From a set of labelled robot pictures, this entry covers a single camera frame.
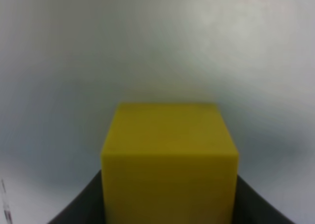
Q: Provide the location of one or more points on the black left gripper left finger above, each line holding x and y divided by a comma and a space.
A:
86, 208

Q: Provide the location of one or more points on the yellow cube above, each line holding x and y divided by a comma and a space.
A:
168, 163

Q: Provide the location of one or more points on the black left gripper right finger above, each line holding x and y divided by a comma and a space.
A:
251, 208

